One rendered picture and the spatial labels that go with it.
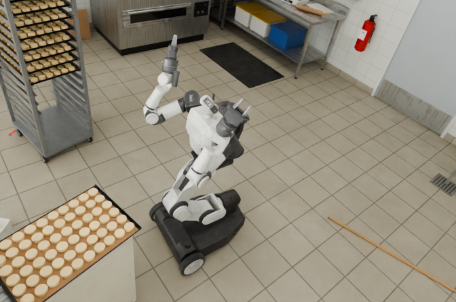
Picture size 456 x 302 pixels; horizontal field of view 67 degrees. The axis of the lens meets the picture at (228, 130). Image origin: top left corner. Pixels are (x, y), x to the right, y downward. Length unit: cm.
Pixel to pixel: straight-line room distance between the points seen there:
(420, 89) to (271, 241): 306
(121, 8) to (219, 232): 322
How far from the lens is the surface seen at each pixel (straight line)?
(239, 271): 286
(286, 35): 540
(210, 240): 276
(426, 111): 524
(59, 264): 184
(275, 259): 298
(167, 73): 211
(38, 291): 180
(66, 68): 325
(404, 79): 525
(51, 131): 371
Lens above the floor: 247
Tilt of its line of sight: 39 degrees down
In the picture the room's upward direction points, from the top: 11 degrees clockwise
